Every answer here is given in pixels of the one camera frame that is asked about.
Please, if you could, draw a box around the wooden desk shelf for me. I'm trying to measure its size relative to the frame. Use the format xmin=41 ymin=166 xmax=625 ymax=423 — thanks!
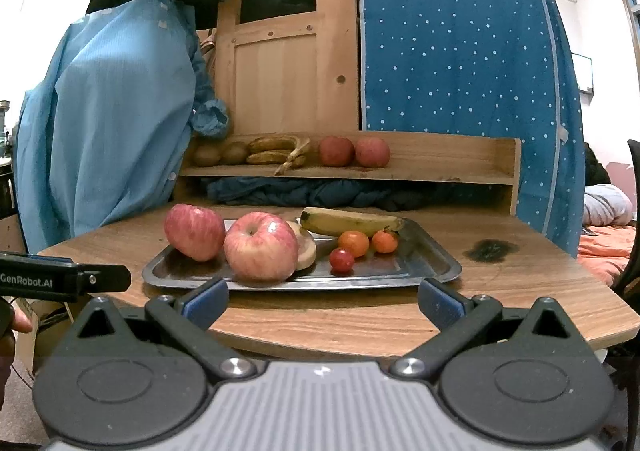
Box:
xmin=179 ymin=131 xmax=522 ymax=218

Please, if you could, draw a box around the wooden panel frame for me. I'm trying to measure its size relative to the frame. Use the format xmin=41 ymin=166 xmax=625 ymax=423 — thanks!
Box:
xmin=214 ymin=0 xmax=362 ymax=138

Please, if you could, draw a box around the grey pillow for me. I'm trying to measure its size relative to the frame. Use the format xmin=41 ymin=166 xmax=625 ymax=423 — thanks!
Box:
xmin=582 ymin=183 xmax=634 ymax=228

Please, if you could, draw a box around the dark blue cloth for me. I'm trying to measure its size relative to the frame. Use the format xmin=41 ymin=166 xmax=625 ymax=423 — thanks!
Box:
xmin=206 ymin=178 xmax=427 ymax=212

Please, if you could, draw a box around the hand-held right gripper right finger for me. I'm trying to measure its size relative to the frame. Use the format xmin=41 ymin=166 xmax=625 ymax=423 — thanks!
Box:
xmin=387 ymin=278 xmax=592 ymax=381

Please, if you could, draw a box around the light blue shirt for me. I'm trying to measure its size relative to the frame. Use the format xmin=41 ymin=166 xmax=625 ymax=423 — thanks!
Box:
xmin=14 ymin=0 xmax=231 ymax=250

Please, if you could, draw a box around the orange bedding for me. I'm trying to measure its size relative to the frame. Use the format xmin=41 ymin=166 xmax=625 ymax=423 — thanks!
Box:
xmin=576 ymin=223 xmax=640 ymax=288

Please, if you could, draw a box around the tangerine with leaf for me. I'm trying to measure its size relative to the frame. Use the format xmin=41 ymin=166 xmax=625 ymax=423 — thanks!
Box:
xmin=371 ymin=228 xmax=401 ymax=254

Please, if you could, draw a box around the red cherry tomato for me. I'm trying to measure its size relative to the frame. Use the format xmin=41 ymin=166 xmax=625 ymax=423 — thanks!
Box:
xmin=328 ymin=247 xmax=356 ymax=275

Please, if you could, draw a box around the curved yellow banana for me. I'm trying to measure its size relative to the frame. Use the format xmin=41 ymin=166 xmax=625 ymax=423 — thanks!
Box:
xmin=285 ymin=221 xmax=318 ymax=270

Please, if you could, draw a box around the striped red apple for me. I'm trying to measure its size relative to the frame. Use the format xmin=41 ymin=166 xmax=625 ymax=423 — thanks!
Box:
xmin=164 ymin=203 xmax=226 ymax=263

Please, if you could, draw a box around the person's left hand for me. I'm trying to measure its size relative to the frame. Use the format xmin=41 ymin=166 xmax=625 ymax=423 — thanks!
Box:
xmin=0 ymin=303 xmax=34 ymax=412

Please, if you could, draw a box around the plain tangerine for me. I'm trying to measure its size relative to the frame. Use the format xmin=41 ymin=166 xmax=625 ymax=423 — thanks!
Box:
xmin=338 ymin=230 xmax=371 ymax=258

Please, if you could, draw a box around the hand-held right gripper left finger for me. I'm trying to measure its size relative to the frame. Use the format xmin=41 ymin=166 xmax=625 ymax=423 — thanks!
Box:
xmin=60 ymin=277 xmax=266 ymax=382

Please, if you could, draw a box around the cardboard box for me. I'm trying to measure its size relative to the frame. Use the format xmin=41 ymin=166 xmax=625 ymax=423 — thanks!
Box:
xmin=17 ymin=300 xmax=81 ymax=374

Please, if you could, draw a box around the straight yellow banana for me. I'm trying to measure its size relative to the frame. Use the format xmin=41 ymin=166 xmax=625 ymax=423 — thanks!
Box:
xmin=300 ymin=207 xmax=406 ymax=238

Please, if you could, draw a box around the metal tray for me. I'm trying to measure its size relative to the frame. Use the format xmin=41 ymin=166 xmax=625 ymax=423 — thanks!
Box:
xmin=142 ymin=217 xmax=462 ymax=291

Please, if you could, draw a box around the dark overripe banana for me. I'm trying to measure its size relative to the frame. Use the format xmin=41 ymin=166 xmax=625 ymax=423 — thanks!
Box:
xmin=246 ymin=151 xmax=308 ymax=176
xmin=247 ymin=135 xmax=311 ymax=154

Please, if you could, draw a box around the white wall box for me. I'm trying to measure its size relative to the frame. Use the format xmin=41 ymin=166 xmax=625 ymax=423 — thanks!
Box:
xmin=571 ymin=52 xmax=594 ymax=92

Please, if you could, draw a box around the blue dotted fabric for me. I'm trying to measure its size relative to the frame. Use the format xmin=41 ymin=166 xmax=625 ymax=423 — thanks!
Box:
xmin=352 ymin=0 xmax=587 ymax=260

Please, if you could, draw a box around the striped pink apple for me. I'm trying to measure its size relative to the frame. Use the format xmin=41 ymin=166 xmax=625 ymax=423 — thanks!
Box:
xmin=223 ymin=212 xmax=300 ymax=282

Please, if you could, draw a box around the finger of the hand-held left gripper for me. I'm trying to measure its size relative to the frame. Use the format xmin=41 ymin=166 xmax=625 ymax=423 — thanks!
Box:
xmin=0 ymin=253 xmax=75 ymax=266
xmin=74 ymin=263 xmax=132 ymax=295

